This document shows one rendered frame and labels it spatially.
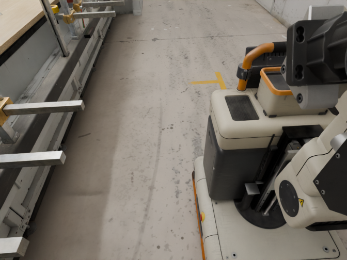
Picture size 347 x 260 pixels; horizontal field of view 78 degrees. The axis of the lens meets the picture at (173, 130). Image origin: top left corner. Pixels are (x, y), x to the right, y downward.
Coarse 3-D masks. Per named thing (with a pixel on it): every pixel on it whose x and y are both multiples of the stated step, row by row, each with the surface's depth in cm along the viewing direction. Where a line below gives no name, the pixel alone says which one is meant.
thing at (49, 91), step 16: (80, 32) 165; (80, 48) 154; (64, 64) 130; (48, 80) 117; (64, 80) 126; (48, 96) 108; (16, 128) 91; (32, 128) 93; (16, 144) 84; (32, 144) 93; (0, 176) 74; (16, 176) 82; (0, 192) 74; (0, 208) 73
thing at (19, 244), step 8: (0, 240) 44; (8, 240) 44; (16, 240) 44; (24, 240) 45; (0, 248) 43; (8, 248) 43; (16, 248) 43; (24, 248) 45; (0, 256) 44; (8, 256) 44; (16, 256) 45
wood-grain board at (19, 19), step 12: (0, 0) 162; (12, 0) 162; (24, 0) 161; (36, 0) 160; (12, 12) 140; (24, 12) 139; (36, 12) 138; (0, 24) 124; (12, 24) 124; (24, 24) 123; (0, 36) 111; (12, 36) 111; (0, 48) 102
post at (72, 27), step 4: (60, 0) 138; (64, 0) 138; (60, 4) 140; (64, 4) 140; (64, 8) 141; (68, 8) 143; (64, 12) 143; (68, 12) 143; (68, 24) 148; (72, 24) 149; (72, 28) 150; (72, 32) 152; (76, 32) 155; (72, 36) 154; (76, 36) 154
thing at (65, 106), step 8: (16, 104) 81; (24, 104) 81; (32, 104) 81; (40, 104) 81; (48, 104) 80; (56, 104) 80; (64, 104) 80; (72, 104) 80; (80, 104) 80; (8, 112) 80; (16, 112) 80; (24, 112) 81; (32, 112) 81; (40, 112) 81; (48, 112) 81
